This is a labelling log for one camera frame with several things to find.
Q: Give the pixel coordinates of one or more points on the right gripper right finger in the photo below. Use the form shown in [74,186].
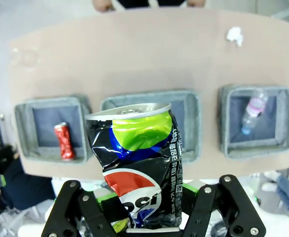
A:
[228,202]

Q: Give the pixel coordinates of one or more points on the person's left hand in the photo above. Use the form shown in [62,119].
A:
[196,2]

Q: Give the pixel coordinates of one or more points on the white paper ball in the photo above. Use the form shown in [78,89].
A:
[234,37]

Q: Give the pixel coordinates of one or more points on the crushed black Pepsi can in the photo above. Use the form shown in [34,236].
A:
[134,160]

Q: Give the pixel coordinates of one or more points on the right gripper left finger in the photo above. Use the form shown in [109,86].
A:
[68,209]

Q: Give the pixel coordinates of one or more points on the crushed red soda can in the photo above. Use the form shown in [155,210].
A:
[65,143]

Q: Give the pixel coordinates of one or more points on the grey fabric basket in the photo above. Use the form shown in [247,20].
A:
[285,123]
[26,133]
[190,128]

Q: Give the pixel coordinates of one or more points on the clear plastic water bottle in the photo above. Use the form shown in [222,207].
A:
[254,111]

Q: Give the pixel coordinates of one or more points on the person's right hand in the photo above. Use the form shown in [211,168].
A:
[103,5]

